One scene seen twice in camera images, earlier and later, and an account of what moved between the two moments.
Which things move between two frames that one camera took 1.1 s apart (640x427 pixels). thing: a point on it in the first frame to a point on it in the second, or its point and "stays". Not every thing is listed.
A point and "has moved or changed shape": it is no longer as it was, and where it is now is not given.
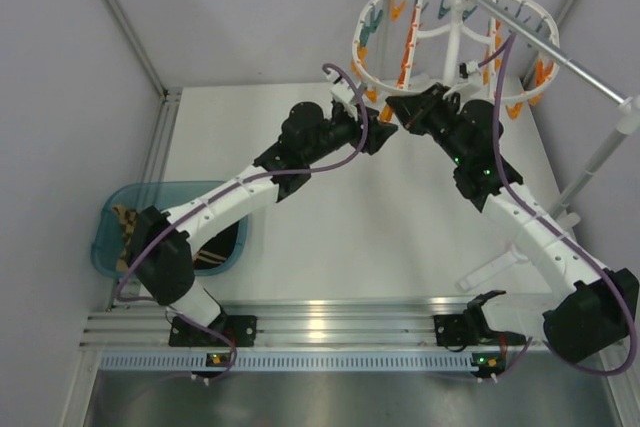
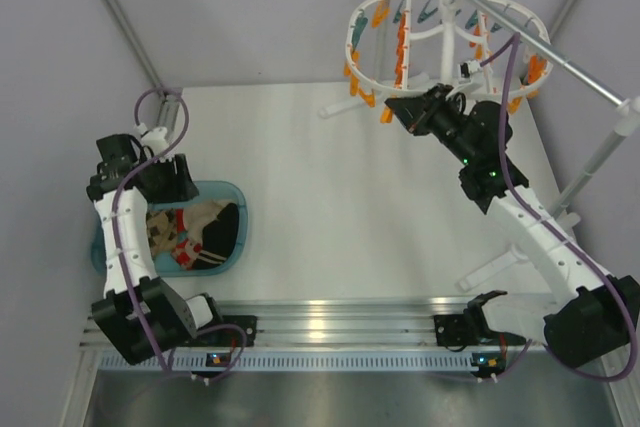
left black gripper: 376,131 to 181,186
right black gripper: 413,111 stays
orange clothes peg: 386,114 stays
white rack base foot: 515,255 stays
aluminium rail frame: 283,324 stays
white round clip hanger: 453,33 has moved or changed shape
